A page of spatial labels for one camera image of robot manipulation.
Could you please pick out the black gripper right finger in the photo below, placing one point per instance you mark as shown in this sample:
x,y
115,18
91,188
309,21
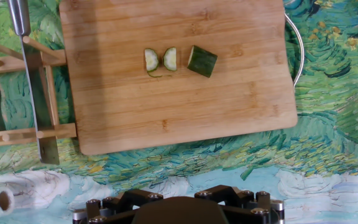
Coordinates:
x,y
244,202

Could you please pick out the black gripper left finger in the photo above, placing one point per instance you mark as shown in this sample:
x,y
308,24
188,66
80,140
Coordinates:
x,y
117,202

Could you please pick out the steel kitchen knife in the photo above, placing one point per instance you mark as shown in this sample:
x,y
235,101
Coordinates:
x,y
37,93

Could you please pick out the thin cucumber peel strip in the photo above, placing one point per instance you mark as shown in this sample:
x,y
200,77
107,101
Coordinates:
x,y
153,75

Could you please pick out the half-round cucumber slice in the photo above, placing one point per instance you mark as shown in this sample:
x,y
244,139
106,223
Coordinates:
x,y
151,59
170,59

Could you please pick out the dark green cucumber chunk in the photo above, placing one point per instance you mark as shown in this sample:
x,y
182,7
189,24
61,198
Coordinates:
x,y
202,61

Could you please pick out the bamboo cutting board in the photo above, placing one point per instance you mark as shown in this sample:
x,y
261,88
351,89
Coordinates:
x,y
179,109

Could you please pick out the painted landscape tablecloth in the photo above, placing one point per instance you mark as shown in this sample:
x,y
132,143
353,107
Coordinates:
x,y
337,109

